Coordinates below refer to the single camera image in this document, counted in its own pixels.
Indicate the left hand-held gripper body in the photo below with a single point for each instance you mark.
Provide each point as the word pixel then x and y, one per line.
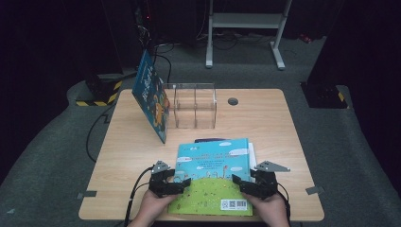
pixel 160 186

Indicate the black base with yellow mark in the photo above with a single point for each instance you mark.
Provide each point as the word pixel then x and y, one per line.
pixel 324 94

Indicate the small red floor object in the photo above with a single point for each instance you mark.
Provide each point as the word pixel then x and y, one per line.
pixel 305 38

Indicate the black yellow striped base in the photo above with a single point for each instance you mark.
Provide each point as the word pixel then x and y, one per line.
pixel 101 91

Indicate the colourful illustrated picture book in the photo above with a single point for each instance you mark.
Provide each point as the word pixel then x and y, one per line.
pixel 214 157

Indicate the small grey floor tape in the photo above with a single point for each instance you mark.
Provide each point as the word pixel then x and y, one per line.
pixel 11 211

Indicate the clear acrylic book rack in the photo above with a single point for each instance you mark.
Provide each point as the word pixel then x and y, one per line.
pixel 201 107

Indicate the white metal stand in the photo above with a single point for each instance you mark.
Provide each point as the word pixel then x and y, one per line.
pixel 246 20

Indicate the person's left hand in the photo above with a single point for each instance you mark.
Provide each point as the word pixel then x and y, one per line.
pixel 151 206

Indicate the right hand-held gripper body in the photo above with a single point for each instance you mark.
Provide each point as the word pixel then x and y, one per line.
pixel 266 184

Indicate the white book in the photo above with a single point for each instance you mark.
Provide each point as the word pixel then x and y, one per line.
pixel 252 154

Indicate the person's right hand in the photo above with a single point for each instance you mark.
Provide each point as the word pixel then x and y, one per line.
pixel 271 209

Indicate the grey table grommet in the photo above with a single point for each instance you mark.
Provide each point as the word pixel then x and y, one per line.
pixel 232 101

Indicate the dark purple paperback book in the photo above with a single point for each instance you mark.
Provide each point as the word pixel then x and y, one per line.
pixel 209 139

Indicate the dark blue picture book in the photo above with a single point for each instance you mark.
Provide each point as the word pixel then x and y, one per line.
pixel 151 94

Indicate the black equipment tower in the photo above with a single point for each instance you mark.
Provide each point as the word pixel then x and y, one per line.
pixel 126 31

